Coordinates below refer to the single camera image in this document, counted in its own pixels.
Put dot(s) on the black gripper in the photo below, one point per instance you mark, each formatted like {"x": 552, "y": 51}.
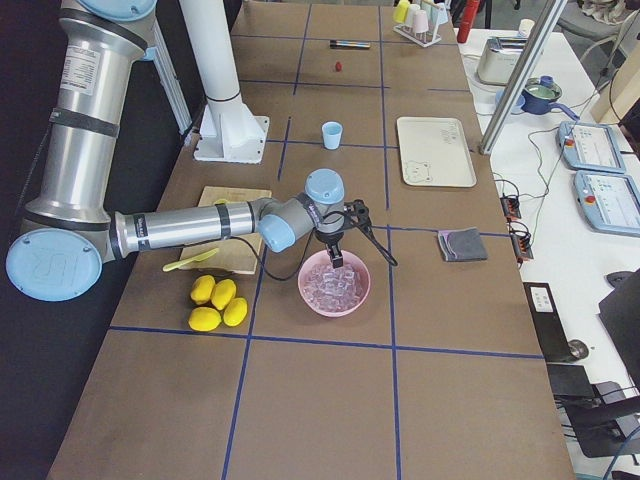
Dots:
{"x": 330, "y": 236}

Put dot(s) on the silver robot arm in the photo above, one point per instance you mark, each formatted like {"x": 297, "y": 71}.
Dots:
{"x": 67, "y": 235}

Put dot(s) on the pink bowl of ice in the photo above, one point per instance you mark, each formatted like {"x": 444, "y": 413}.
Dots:
{"x": 334, "y": 292}

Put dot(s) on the light blue plastic cup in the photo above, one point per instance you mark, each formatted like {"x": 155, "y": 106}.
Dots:
{"x": 332, "y": 134}

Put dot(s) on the white cup rack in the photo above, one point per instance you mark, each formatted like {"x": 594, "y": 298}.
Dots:
{"x": 437, "y": 14}

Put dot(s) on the pink cup on rack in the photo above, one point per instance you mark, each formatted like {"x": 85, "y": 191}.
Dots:
{"x": 419, "y": 21}

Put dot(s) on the yellow cup on rack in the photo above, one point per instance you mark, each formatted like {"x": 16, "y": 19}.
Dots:
{"x": 401, "y": 11}

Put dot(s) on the wooden cutting board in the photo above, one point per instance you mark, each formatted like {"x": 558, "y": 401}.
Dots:
{"x": 233, "y": 255}

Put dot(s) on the yellow lemon front right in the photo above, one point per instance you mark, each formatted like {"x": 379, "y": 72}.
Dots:
{"x": 235, "y": 312}

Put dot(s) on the yellow lemon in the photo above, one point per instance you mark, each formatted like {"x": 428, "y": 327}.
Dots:
{"x": 235, "y": 312}
{"x": 202, "y": 289}
{"x": 223, "y": 293}
{"x": 204, "y": 319}

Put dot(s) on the yellow lemon back right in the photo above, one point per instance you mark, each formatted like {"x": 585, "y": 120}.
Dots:
{"x": 223, "y": 293}

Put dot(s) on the folded grey cloth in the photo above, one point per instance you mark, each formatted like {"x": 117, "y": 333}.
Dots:
{"x": 462, "y": 245}

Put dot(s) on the yellow plastic knife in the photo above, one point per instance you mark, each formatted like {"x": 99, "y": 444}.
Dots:
{"x": 187, "y": 261}

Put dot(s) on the yellow lemon back left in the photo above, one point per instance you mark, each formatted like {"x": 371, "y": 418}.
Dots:
{"x": 202, "y": 289}

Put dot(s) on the yellow lemon front left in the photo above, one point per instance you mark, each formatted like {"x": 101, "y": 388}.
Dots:
{"x": 204, "y": 319}

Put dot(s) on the cream bear serving tray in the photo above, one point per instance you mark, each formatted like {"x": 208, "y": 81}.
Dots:
{"x": 434, "y": 152}

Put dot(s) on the upper orange connector board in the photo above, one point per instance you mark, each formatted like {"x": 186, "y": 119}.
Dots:
{"x": 511, "y": 207}

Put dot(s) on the orange connector board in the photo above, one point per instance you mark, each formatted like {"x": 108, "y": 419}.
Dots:
{"x": 521, "y": 245}
{"x": 511, "y": 207}

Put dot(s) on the lower orange connector board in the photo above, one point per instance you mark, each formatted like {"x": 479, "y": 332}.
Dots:
{"x": 521, "y": 245}

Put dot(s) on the black metal muddler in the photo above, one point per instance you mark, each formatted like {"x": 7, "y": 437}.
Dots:
{"x": 349, "y": 45}

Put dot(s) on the black power strip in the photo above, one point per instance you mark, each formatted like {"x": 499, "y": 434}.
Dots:
{"x": 549, "y": 330}

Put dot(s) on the blue pot with lid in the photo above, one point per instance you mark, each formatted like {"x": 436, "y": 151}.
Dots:
{"x": 542, "y": 95}

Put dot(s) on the upper teach pendant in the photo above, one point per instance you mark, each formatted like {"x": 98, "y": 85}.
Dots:
{"x": 589, "y": 146}

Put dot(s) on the teach pendant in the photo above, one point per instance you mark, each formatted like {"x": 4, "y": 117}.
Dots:
{"x": 589, "y": 146}
{"x": 609, "y": 202}

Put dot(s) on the lower teach pendant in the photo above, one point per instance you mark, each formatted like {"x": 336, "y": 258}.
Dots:
{"x": 609, "y": 202}

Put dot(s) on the red bottle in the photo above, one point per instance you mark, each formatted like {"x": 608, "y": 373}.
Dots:
{"x": 468, "y": 17}

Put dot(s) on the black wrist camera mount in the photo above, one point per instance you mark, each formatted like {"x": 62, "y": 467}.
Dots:
{"x": 357, "y": 216}

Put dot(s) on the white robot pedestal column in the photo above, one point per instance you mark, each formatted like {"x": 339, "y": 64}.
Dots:
{"x": 229, "y": 131}

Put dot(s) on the aluminium frame post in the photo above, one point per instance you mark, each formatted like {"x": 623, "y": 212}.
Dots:
{"x": 524, "y": 67}

